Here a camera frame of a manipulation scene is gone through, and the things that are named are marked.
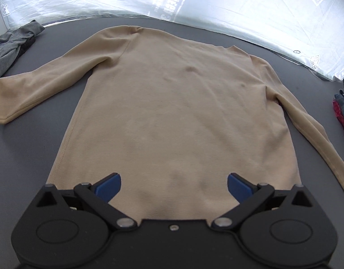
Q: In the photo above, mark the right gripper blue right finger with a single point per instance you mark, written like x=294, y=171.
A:
x=250, y=197

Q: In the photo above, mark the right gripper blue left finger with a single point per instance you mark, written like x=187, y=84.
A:
x=98, y=196

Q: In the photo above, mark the beige long sleeve shirt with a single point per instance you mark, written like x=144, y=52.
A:
x=173, y=117

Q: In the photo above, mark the red folded garment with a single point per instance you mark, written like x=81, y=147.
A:
x=338, y=112

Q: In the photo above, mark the grey garment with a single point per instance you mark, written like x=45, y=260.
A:
x=15, y=43

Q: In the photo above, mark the white carrot print sheet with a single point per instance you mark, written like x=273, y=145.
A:
x=310, y=32

